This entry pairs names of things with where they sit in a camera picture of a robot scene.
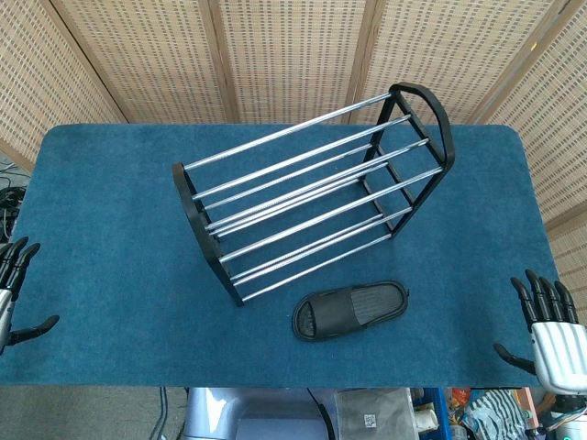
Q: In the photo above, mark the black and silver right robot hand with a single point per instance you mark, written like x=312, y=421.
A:
x=557, y=348

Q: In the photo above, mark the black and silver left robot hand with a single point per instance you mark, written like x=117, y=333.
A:
x=5, y=311

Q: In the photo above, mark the black rubber slipper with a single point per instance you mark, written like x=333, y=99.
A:
x=335, y=311

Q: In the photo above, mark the black and chrome shoe rack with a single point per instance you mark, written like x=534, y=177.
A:
x=208, y=238

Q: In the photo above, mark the black and white striped cloth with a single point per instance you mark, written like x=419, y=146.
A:
x=497, y=405

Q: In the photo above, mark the blue carpet mat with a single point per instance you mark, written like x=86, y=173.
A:
x=114, y=275

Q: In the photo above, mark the blue plastic crate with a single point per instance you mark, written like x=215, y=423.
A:
x=433, y=408

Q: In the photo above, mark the grey pouch with QR label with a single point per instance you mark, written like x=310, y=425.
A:
x=367, y=412

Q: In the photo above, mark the lavender robot torso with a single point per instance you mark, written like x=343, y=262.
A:
x=257, y=417

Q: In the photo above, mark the woven bamboo folding screen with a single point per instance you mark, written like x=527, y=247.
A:
x=289, y=55

